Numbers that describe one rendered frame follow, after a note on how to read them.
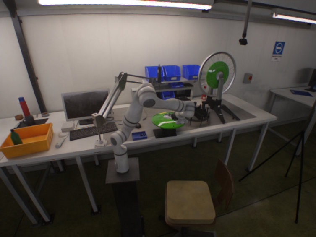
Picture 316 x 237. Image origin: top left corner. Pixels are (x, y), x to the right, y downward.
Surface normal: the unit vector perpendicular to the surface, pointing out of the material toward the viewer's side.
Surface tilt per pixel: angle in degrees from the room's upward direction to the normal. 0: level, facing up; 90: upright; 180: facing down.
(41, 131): 86
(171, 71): 90
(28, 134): 86
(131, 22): 90
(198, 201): 0
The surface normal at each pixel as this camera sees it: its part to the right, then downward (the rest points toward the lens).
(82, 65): 0.28, 0.44
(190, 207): 0.00, -0.89
